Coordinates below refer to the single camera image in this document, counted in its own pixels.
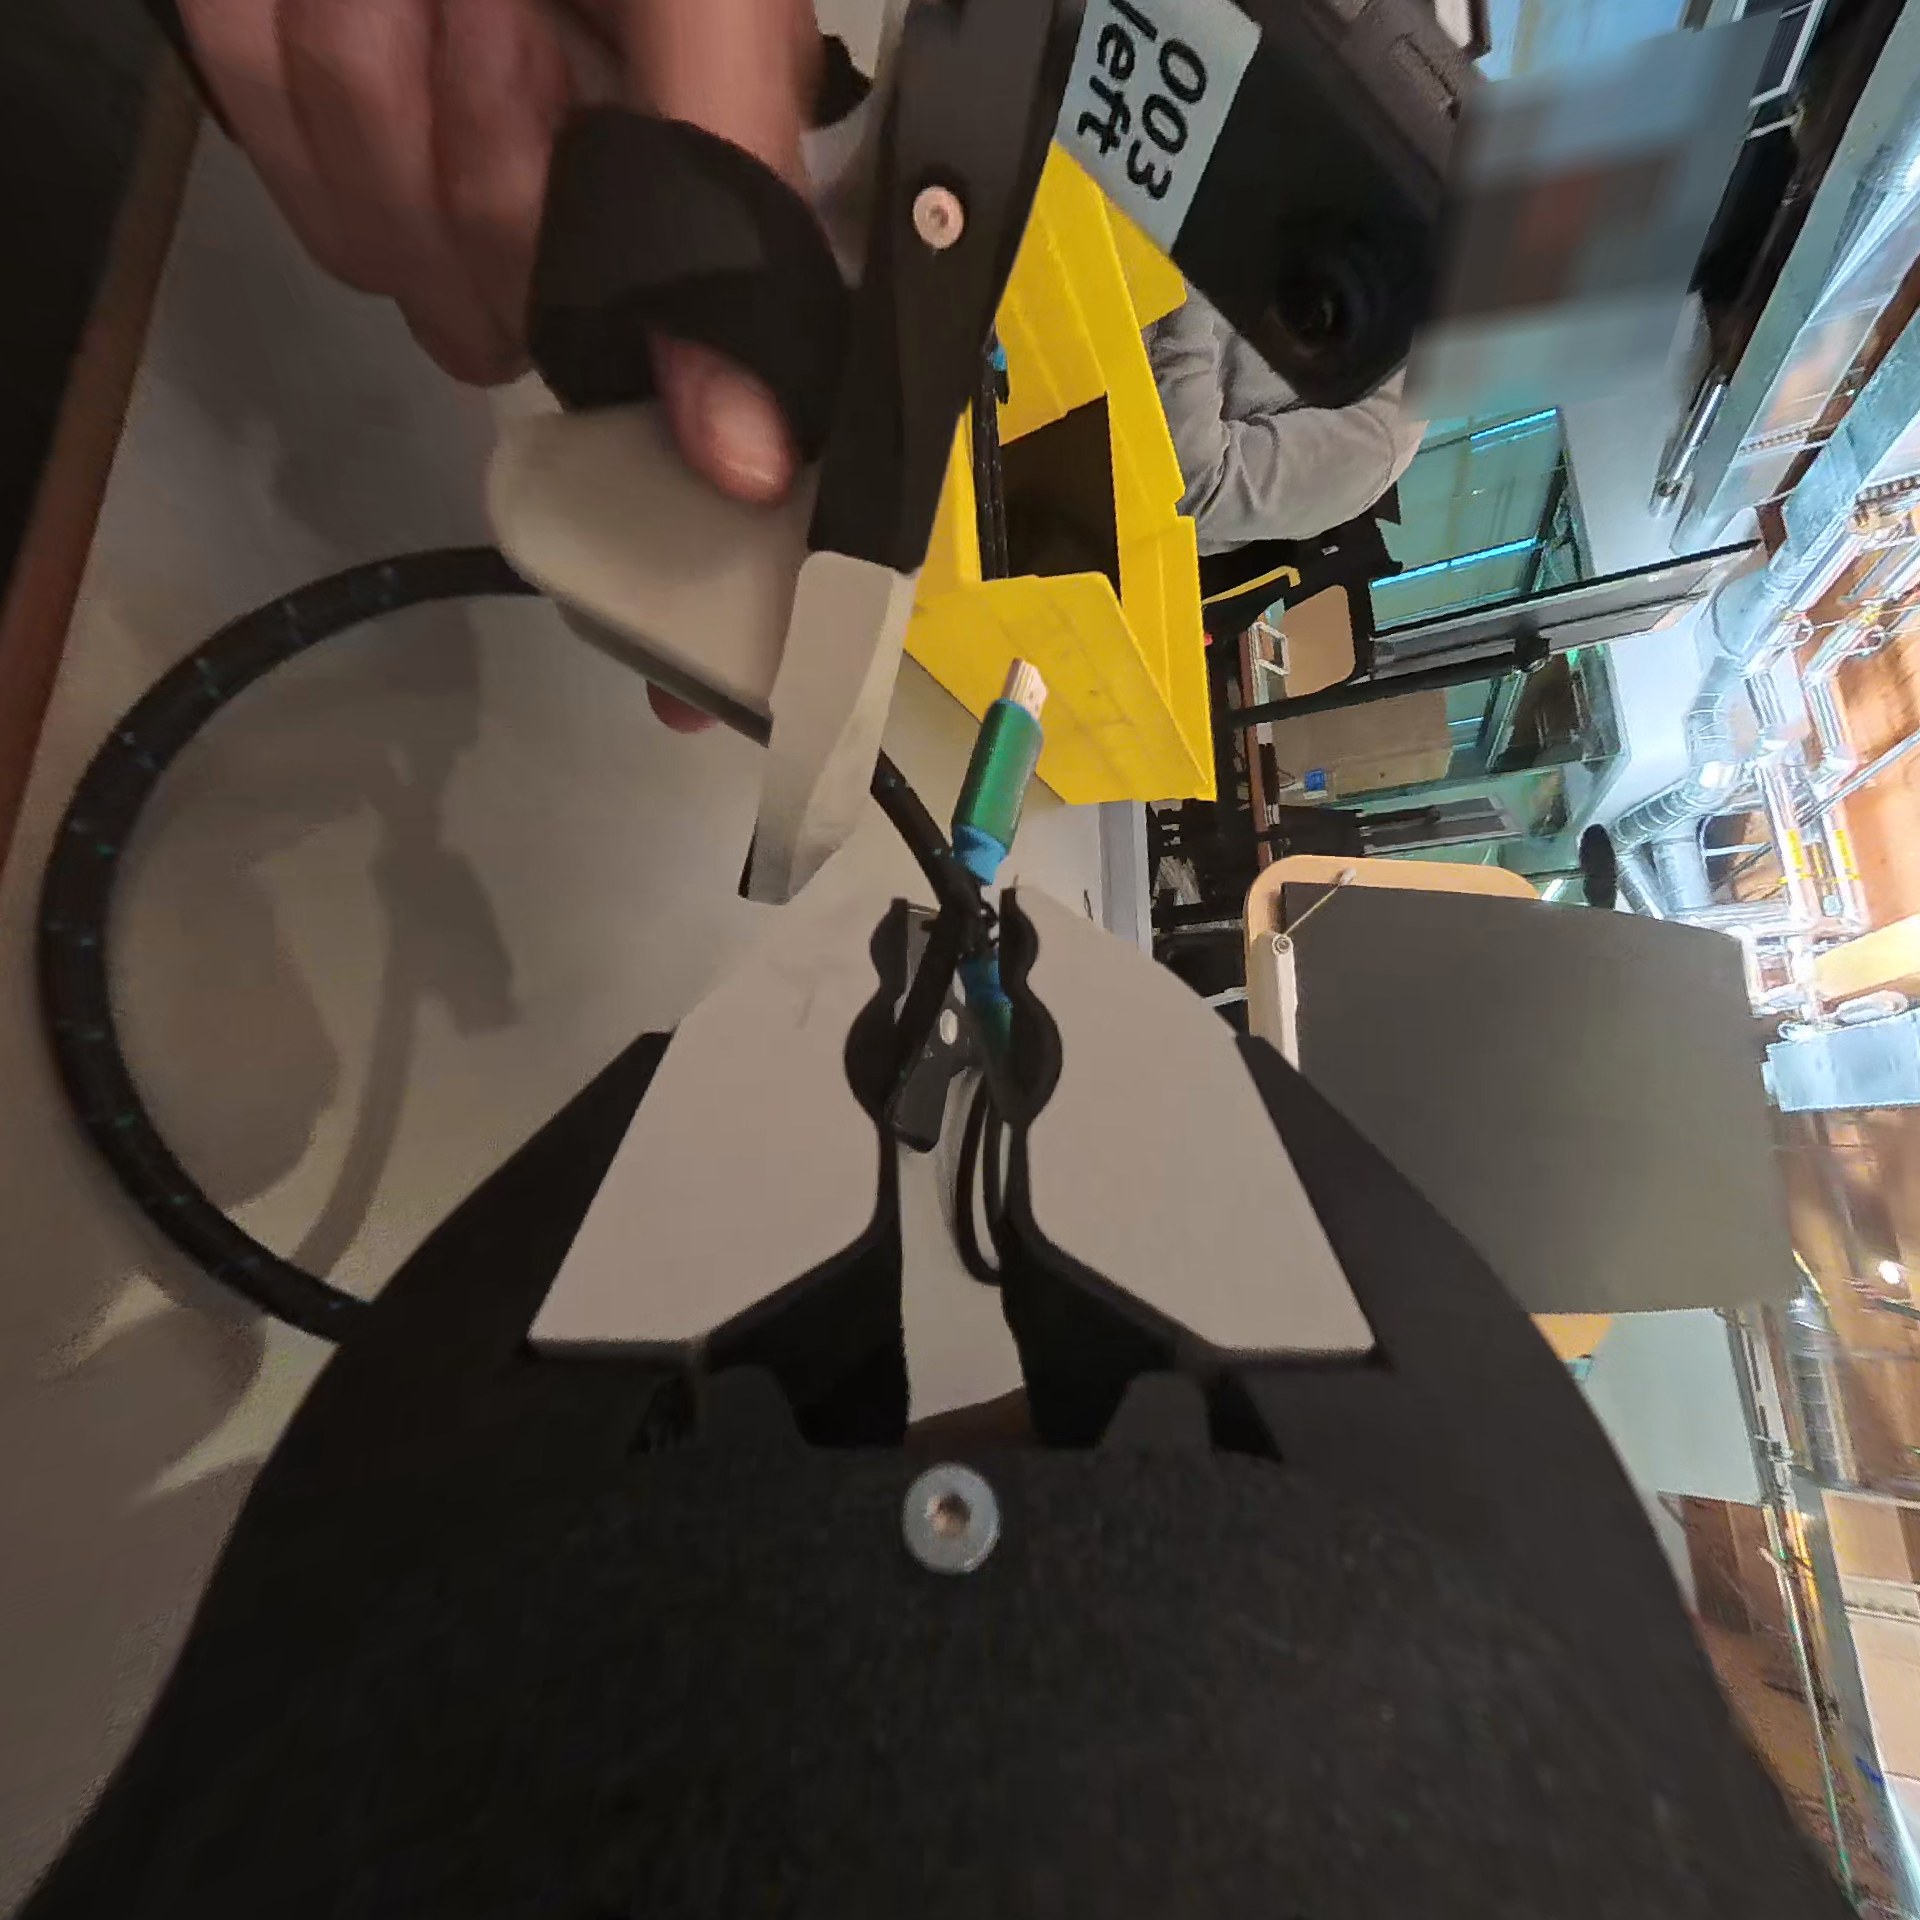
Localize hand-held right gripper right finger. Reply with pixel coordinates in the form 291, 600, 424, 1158
997, 885, 1381, 1449

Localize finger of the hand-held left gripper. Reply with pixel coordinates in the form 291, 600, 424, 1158
483, 405, 920, 907

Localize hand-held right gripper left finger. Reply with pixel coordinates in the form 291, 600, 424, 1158
521, 897, 916, 1449

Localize yellow storage bin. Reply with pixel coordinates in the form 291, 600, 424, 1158
900, 142, 1219, 804

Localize black braided cable green plugs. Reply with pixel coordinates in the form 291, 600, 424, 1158
37, 547, 1055, 1345

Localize person's left hand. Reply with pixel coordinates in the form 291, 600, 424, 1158
172, 0, 826, 738

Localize wooden board with dark panel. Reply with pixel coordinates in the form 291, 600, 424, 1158
1242, 854, 1801, 1363

